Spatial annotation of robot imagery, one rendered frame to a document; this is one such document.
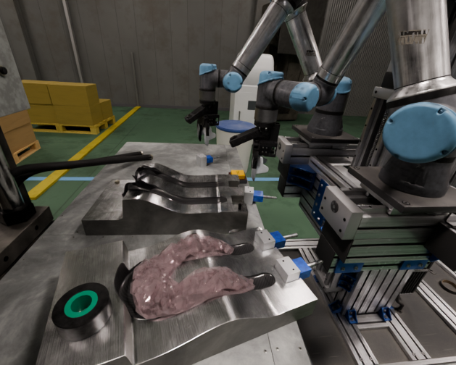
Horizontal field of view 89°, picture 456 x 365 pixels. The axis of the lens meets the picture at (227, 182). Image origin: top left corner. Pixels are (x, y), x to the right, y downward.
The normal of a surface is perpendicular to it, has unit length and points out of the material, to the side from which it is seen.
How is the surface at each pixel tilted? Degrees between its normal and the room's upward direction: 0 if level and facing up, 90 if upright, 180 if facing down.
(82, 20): 90
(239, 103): 90
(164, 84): 90
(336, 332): 0
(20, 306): 0
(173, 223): 90
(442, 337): 0
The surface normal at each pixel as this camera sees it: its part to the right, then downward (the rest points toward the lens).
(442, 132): -0.73, 0.39
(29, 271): 0.06, -0.88
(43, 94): 0.07, 0.48
